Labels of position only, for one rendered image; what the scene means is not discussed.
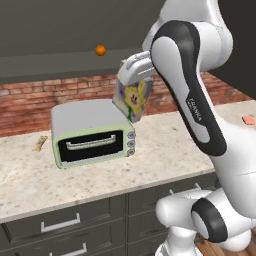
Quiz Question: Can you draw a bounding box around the silver toaster oven handle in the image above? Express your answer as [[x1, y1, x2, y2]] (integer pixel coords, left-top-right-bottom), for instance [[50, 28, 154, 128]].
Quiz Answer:
[[65, 134, 117, 151]]

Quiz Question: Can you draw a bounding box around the pink sponge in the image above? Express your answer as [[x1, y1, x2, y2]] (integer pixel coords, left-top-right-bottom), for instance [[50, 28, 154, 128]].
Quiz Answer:
[[241, 115, 256, 126]]

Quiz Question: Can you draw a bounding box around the dark grey drawer front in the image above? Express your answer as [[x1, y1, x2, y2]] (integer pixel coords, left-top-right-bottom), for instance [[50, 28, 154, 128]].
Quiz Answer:
[[127, 232, 174, 256], [127, 210, 169, 246], [127, 172, 219, 216], [0, 194, 127, 244], [0, 218, 127, 256]]

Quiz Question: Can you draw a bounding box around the white drawer handle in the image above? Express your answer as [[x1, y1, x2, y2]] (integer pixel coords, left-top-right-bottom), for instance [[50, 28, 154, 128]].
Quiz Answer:
[[40, 212, 82, 234], [168, 182, 203, 198], [48, 242, 88, 256]]

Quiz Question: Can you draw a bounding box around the dark grey wall cabinet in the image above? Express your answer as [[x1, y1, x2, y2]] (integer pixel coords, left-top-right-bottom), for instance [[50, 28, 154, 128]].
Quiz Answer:
[[207, 0, 256, 101], [0, 0, 168, 85]]

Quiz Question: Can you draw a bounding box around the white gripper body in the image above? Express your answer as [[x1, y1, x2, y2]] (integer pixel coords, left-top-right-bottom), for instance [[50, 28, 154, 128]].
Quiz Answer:
[[116, 50, 156, 86]]

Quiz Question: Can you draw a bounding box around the grey green toaster oven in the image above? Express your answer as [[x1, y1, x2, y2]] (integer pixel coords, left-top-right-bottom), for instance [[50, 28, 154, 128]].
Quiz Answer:
[[50, 98, 137, 170]]

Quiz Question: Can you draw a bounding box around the flower print cereal box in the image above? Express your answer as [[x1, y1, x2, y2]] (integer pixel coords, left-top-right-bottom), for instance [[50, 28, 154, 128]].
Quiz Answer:
[[112, 77, 155, 124]]

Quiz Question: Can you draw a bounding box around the orange fruit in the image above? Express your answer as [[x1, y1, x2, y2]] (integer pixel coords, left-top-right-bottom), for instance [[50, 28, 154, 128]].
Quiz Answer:
[[94, 44, 107, 57]]

